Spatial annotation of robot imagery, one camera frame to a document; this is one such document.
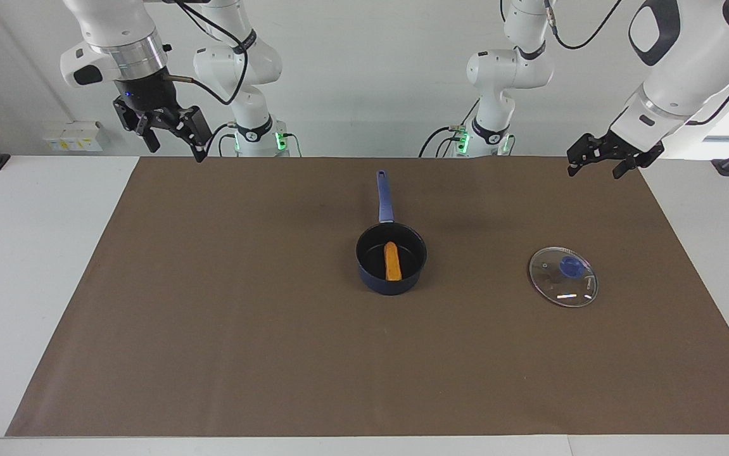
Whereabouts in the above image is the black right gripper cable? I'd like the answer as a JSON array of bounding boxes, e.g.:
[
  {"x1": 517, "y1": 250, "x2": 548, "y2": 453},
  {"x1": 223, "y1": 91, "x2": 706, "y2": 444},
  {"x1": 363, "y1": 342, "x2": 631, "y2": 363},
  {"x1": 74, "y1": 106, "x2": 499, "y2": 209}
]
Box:
[{"x1": 165, "y1": 0, "x2": 250, "y2": 106}]

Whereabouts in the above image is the brown table mat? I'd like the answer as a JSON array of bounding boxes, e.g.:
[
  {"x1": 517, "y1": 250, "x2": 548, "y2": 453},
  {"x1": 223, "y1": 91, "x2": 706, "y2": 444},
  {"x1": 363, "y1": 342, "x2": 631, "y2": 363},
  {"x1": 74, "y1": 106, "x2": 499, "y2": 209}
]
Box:
[{"x1": 5, "y1": 156, "x2": 729, "y2": 438}]

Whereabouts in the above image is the white wall socket box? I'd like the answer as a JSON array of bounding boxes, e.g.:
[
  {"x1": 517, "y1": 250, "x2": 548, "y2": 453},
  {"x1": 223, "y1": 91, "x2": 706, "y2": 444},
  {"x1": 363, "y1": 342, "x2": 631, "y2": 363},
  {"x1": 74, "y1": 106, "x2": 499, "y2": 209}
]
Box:
[{"x1": 42, "y1": 121, "x2": 110, "y2": 153}]

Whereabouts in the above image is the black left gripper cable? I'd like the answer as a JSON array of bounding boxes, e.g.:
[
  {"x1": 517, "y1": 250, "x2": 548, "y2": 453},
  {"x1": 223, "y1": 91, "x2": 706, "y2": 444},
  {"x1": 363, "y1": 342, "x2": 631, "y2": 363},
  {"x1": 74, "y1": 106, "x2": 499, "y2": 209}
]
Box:
[{"x1": 497, "y1": 0, "x2": 729, "y2": 125}]

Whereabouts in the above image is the glass lid with blue knob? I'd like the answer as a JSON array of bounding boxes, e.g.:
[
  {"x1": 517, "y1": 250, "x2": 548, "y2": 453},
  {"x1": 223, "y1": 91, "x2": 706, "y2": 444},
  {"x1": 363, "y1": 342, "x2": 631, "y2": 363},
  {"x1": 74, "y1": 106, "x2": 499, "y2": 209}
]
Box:
[{"x1": 529, "y1": 246, "x2": 599, "y2": 308}]

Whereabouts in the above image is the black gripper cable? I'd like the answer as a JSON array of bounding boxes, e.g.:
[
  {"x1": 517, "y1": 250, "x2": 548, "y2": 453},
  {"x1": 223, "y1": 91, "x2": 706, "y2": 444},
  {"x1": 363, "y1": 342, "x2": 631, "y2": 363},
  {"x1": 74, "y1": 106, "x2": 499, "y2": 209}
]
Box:
[
  {"x1": 165, "y1": 0, "x2": 250, "y2": 106},
  {"x1": 497, "y1": 0, "x2": 729, "y2": 125}
]

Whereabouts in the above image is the dark blue saucepan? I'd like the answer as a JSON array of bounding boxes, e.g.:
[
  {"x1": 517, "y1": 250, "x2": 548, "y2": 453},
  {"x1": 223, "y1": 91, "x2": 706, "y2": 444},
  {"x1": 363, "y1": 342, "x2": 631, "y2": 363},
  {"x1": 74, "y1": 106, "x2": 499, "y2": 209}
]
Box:
[{"x1": 356, "y1": 170, "x2": 429, "y2": 296}]

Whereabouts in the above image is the yellow corn cob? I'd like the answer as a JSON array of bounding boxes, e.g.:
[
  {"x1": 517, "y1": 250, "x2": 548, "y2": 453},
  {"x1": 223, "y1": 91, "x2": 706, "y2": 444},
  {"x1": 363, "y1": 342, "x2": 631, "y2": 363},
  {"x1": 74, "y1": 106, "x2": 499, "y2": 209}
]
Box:
[{"x1": 384, "y1": 241, "x2": 403, "y2": 282}]

